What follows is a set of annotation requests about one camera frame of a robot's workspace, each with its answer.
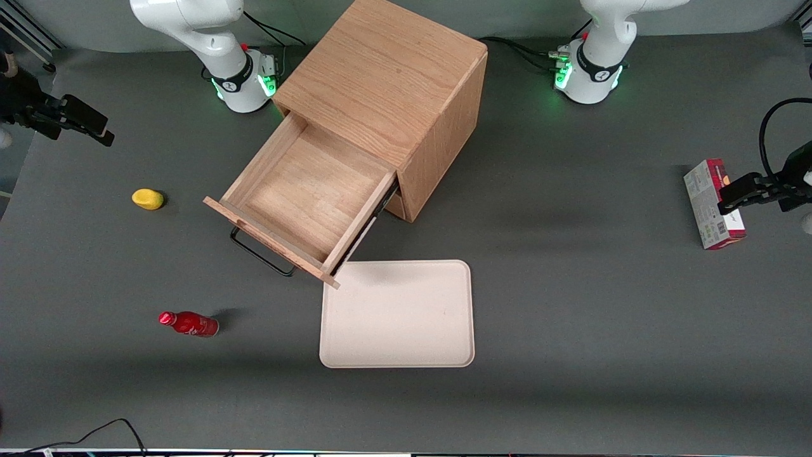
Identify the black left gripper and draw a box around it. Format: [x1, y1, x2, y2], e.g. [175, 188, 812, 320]
[717, 141, 812, 216]

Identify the wooden drawer with black handle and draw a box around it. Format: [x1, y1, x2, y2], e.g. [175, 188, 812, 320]
[203, 113, 402, 289]

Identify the yellow toy lemon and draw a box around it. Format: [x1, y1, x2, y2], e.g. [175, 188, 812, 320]
[131, 189, 165, 211]

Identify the black left base cable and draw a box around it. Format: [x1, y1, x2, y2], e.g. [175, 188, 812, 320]
[477, 36, 572, 74]

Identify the black right base cable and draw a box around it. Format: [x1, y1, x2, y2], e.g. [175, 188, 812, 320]
[241, 11, 306, 48]

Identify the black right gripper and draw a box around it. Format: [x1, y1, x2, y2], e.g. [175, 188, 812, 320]
[0, 63, 116, 148]

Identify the aluminium frame rail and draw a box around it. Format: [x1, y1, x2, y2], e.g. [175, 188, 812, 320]
[0, 0, 65, 74]

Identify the thin black table cable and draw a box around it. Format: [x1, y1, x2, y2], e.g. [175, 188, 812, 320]
[19, 418, 148, 457]

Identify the beige rectangular tray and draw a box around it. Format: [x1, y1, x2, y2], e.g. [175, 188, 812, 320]
[319, 259, 476, 369]

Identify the wooden two-drawer cabinet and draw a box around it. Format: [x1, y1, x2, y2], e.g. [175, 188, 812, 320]
[272, 0, 489, 223]

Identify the red bottle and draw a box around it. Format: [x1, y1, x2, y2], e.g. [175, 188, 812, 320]
[158, 310, 220, 338]

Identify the red plaid carton box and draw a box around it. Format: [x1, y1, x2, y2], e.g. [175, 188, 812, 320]
[683, 158, 747, 251]

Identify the black looped wrist cable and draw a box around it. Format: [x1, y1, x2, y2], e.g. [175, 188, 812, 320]
[759, 97, 812, 180]

